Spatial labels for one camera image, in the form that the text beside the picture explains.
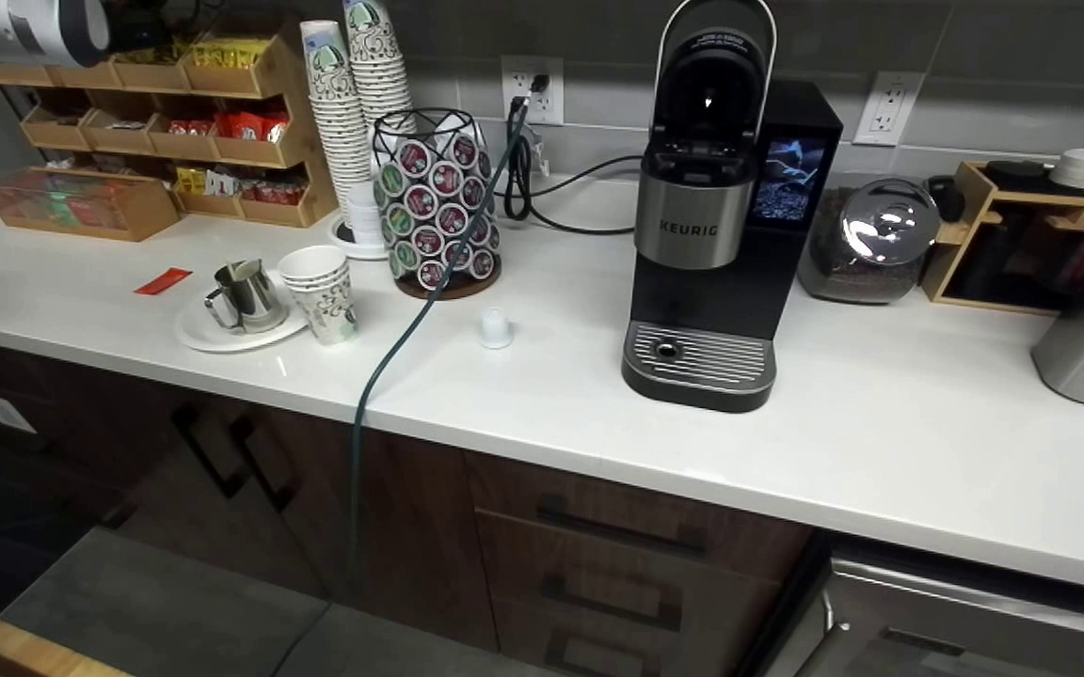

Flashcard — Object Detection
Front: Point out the empty white wall outlet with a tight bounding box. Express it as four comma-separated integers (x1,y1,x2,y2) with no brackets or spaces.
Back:
851,66,929,150

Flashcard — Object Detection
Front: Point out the dark wooden cabinet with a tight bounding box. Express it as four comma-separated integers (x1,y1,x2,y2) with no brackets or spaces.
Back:
0,330,819,677

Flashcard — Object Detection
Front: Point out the small wooden shelf organizer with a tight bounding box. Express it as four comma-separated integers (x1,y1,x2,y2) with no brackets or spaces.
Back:
920,158,1084,311

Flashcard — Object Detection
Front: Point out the tall paper cup stack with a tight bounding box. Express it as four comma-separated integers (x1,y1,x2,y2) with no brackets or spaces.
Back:
339,0,414,134

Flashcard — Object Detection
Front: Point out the white label sticker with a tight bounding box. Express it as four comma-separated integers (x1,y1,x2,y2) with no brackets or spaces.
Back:
0,386,40,439

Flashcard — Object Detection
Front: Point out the white cup lid stack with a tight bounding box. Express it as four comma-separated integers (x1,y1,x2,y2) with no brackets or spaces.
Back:
344,180,390,248

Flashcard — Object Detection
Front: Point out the cardboard box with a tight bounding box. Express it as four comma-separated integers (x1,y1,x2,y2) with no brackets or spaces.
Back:
0,165,186,243

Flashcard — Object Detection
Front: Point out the wire coffee pod carousel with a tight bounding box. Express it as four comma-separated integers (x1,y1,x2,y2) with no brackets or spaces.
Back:
369,105,506,306

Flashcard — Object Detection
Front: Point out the bright yellow sachet pile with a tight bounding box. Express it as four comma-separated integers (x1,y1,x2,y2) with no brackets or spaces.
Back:
186,33,274,76

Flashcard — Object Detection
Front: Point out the small white creamer cup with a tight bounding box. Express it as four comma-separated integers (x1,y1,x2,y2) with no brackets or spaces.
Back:
473,308,518,355

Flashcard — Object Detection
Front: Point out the dark green cable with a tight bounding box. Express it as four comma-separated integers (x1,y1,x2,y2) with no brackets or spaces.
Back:
336,280,447,605

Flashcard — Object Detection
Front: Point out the light wooden board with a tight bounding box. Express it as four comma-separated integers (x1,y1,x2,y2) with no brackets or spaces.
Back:
0,593,133,677

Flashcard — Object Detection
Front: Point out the short paper cup stack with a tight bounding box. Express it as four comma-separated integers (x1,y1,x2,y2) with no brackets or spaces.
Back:
298,16,375,209

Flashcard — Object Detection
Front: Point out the patterned paper cup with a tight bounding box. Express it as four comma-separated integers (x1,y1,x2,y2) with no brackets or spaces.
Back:
274,242,367,351

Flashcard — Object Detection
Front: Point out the red sachet pile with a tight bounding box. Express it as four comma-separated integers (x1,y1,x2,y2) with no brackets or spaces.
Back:
210,105,295,144

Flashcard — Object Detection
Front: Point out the black power cable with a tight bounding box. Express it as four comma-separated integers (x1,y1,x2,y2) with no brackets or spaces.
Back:
501,91,646,242

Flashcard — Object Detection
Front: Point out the white plate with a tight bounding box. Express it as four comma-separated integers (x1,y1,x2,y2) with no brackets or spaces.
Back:
177,288,314,359

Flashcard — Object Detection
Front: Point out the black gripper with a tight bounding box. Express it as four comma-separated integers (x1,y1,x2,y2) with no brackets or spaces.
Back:
101,0,214,54

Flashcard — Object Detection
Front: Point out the wooden tiered condiment rack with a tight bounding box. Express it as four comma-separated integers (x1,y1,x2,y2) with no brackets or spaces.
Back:
0,30,344,234

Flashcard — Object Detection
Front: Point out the steel under-counter appliance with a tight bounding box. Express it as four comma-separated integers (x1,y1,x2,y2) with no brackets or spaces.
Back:
759,539,1084,677

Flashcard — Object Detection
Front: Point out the black silver coffee machine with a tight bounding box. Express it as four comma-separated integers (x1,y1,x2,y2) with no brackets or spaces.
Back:
617,0,848,419

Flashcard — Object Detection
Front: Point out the white wall outlet with plug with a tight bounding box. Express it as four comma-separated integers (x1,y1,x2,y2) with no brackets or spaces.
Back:
498,54,567,129

